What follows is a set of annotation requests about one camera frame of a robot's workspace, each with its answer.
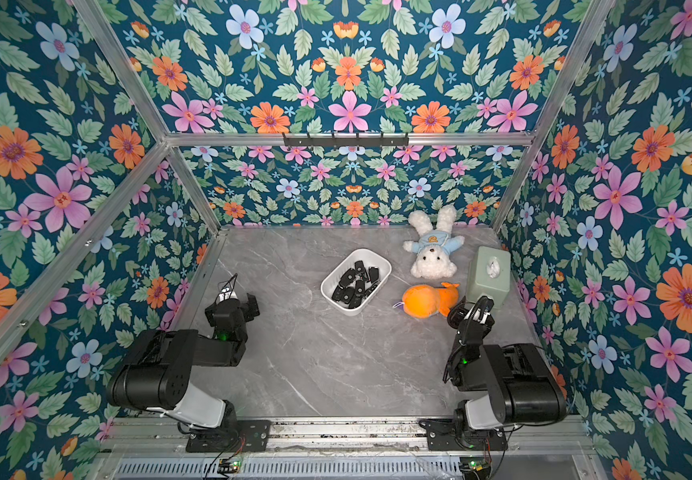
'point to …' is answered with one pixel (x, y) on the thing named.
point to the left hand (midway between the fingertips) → (236, 296)
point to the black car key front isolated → (338, 294)
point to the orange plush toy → (421, 301)
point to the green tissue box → (489, 274)
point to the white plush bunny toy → (432, 250)
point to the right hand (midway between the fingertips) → (477, 300)
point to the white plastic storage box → (369, 259)
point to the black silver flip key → (374, 273)
